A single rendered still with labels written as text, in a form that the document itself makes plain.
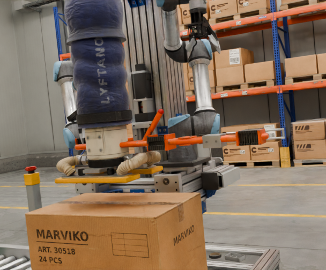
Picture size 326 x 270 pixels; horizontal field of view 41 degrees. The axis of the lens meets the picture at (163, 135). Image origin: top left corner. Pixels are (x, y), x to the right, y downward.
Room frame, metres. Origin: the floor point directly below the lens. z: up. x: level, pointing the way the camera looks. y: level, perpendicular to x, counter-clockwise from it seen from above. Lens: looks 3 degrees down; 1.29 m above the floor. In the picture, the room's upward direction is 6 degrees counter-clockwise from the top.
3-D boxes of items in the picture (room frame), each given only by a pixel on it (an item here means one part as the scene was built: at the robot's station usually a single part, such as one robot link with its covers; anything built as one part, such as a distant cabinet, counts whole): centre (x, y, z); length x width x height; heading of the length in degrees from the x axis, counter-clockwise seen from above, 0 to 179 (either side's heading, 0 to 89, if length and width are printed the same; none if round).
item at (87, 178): (1.67, 0.27, 1.08); 0.34 x 0.10 x 0.05; 62
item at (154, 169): (1.84, 0.19, 1.08); 0.34 x 0.10 x 0.05; 62
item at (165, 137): (1.64, 0.01, 1.18); 0.10 x 0.08 x 0.06; 152
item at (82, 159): (1.76, 0.23, 1.12); 0.34 x 0.25 x 0.06; 62
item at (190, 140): (1.77, 0.00, 1.18); 0.93 x 0.30 x 0.04; 62
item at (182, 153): (2.22, -0.09, 1.09); 0.15 x 0.15 x 0.10
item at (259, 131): (1.47, -0.30, 1.18); 0.08 x 0.07 x 0.05; 62
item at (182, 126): (2.22, -0.09, 1.20); 0.13 x 0.12 x 0.14; 87
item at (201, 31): (1.90, -0.20, 1.66); 0.09 x 0.08 x 0.12; 151
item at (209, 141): (1.54, -0.18, 1.17); 0.07 x 0.07 x 0.04; 62
